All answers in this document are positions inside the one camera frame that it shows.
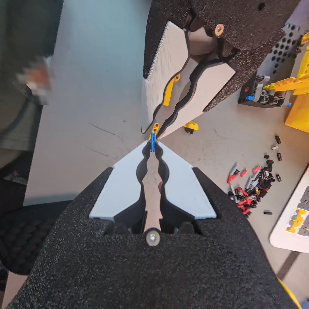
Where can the blue lego pin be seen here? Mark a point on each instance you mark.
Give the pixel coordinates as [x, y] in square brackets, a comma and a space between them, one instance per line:
[152, 144]

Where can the black and yellow lego assembly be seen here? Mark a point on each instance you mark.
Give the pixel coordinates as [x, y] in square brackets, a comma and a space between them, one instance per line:
[265, 79]

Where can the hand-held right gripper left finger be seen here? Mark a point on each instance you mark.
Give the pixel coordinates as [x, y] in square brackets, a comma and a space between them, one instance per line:
[118, 190]

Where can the yellow lego beam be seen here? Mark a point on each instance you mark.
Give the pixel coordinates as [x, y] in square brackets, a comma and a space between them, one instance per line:
[170, 90]
[155, 128]

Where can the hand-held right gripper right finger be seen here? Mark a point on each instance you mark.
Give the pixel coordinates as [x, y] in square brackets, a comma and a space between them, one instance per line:
[188, 190]

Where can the pile of small lego connectors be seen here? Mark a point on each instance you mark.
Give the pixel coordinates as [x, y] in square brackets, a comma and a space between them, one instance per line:
[253, 188]

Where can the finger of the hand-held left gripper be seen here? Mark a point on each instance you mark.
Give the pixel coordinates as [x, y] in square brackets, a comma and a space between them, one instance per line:
[210, 84]
[166, 60]

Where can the grey mesh chair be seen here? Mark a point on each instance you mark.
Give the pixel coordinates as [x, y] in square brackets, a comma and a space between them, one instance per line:
[29, 236]

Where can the person's right hand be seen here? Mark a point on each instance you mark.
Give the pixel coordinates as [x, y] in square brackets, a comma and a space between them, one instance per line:
[160, 187]

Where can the yellow curved lego panel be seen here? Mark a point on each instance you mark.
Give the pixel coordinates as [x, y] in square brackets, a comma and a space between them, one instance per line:
[192, 125]

